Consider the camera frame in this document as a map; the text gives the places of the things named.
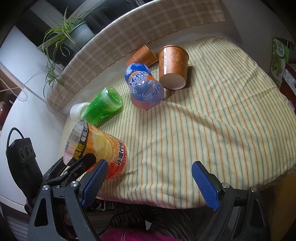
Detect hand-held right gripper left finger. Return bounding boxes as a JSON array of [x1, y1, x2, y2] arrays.
[[27, 160, 109, 241]]

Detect orange lemon-print cup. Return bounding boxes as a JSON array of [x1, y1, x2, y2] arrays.
[[62, 120, 127, 180]]

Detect potted spider plant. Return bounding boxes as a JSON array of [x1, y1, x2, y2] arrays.
[[37, 6, 98, 93]]

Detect pink cloth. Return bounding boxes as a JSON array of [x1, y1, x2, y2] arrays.
[[99, 228, 186, 241]]

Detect black floor cable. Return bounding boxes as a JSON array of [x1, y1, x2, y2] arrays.
[[99, 204, 141, 241]]

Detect dark patterned cloth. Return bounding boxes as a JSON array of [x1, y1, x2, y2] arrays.
[[139, 206, 220, 241]]

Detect yellow striped cloth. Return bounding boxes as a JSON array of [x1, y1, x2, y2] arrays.
[[62, 36, 296, 208]]

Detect blue orange soda bottle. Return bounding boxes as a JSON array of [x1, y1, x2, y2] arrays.
[[124, 63, 164, 109]]

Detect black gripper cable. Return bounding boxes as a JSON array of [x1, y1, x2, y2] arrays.
[[6, 127, 26, 152]]

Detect green cardboard box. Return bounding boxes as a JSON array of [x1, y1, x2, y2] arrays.
[[269, 37, 291, 87]]

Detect red box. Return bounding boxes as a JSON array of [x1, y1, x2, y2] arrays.
[[279, 62, 296, 94]]

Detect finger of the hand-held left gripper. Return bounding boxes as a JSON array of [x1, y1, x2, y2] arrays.
[[42, 157, 65, 186], [62, 153, 97, 183]]

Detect small brown paper cup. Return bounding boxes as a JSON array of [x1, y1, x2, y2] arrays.
[[126, 45, 159, 67]]

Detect large brown paper cup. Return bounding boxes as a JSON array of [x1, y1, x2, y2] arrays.
[[158, 45, 189, 91]]

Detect white cabinet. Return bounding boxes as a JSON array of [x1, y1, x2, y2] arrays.
[[0, 25, 71, 209]]

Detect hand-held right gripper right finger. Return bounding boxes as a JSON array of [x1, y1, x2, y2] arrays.
[[191, 161, 271, 241]]

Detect green bottle with white cap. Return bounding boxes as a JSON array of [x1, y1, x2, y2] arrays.
[[70, 87, 123, 128]]

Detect beige plaid blanket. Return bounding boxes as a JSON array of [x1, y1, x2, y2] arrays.
[[47, 0, 226, 112]]

